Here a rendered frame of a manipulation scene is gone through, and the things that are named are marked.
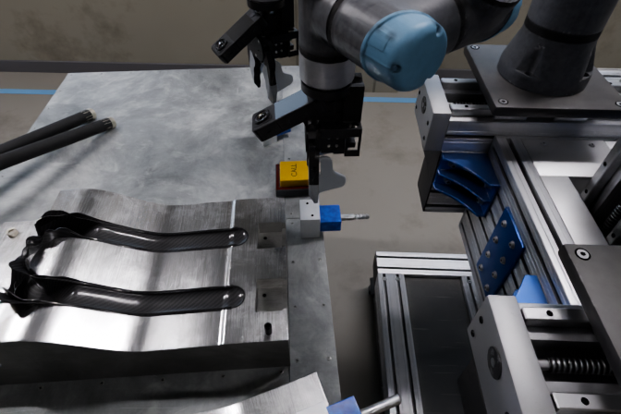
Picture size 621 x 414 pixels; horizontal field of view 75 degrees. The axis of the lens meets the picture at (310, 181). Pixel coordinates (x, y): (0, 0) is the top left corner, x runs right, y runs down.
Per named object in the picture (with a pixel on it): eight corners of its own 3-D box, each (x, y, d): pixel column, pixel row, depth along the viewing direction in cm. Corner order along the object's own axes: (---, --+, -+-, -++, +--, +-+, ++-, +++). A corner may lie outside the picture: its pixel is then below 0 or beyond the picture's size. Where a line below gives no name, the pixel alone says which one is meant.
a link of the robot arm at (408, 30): (484, 5, 40) (407, -29, 46) (398, 33, 35) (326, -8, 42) (462, 76, 45) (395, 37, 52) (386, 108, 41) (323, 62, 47)
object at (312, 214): (365, 215, 81) (368, 197, 77) (369, 236, 78) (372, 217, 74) (299, 218, 81) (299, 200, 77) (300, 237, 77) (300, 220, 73)
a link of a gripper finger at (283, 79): (299, 101, 88) (292, 57, 83) (274, 108, 85) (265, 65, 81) (293, 98, 90) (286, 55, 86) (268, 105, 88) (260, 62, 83)
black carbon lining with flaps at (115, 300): (249, 232, 69) (243, 194, 63) (245, 322, 58) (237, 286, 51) (41, 243, 68) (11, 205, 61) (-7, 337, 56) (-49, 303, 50)
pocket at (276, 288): (287, 290, 63) (286, 277, 61) (288, 322, 60) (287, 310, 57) (258, 292, 63) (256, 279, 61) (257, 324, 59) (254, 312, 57)
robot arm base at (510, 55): (566, 54, 79) (590, 2, 72) (602, 97, 68) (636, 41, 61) (487, 52, 80) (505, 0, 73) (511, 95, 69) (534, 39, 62)
